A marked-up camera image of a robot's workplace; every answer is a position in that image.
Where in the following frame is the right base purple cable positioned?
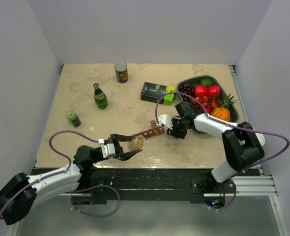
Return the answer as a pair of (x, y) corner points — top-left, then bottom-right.
(207, 183), (237, 211)

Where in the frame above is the black mounting base plate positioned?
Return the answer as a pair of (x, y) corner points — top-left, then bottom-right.
(31, 167), (236, 205)

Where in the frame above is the small green lidded jar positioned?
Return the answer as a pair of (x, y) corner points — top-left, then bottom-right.
(65, 110), (81, 127)

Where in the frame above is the red apple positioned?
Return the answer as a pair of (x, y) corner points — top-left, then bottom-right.
(207, 85), (221, 98)
(195, 85), (207, 97)

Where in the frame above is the green glass bottle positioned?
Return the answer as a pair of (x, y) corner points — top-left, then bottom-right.
(93, 83), (108, 109)

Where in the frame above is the black green product box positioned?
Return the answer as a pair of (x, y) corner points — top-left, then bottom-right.
(140, 82), (176, 106)

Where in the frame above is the red cherries cluster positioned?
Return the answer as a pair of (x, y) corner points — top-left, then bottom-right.
(191, 96), (220, 114)

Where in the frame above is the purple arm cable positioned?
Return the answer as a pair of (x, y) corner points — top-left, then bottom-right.
(0, 129), (104, 220)
(154, 92), (290, 177)

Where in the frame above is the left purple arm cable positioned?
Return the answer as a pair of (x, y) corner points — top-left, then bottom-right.
(0, 129), (104, 220)

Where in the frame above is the red apple left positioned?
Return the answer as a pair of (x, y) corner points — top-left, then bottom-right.
(195, 85), (207, 97)

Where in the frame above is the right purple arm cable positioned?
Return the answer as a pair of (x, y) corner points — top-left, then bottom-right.
(154, 92), (290, 177)

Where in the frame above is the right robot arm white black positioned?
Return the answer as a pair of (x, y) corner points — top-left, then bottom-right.
(158, 101), (265, 193)

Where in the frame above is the grey fruit tray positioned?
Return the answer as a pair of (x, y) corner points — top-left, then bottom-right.
(177, 75), (239, 122)

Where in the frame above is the green lime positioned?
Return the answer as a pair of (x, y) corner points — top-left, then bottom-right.
(199, 78), (214, 88)

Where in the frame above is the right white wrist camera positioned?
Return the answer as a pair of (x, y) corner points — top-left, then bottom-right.
(157, 114), (173, 130)

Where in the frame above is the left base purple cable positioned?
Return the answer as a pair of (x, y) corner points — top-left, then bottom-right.
(70, 184), (121, 217)

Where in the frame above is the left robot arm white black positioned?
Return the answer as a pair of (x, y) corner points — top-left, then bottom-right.
(0, 134), (141, 225)

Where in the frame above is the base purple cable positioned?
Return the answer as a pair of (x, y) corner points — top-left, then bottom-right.
(70, 184), (121, 217)
(207, 183), (237, 211)

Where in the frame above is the dark red grapes bunch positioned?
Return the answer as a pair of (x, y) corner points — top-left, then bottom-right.
(178, 84), (201, 111)

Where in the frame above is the orange labelled tin can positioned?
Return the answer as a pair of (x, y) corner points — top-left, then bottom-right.
(114, 62), (128, 83)

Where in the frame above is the aluminium frame rail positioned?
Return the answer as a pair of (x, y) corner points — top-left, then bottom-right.
(73, 169), (276, 203)

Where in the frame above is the small pineapple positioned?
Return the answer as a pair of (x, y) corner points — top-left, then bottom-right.
(211, 94), (236, 121)

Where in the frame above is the clear pill jar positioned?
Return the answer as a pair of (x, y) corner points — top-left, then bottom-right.
(128, 135), (145, 151)

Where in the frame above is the white paper cup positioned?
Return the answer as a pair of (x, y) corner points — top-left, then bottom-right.
(255, 133), (266, 147)

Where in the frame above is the red apple right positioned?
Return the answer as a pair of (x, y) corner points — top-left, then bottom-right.
(207, 85), (221, 98)

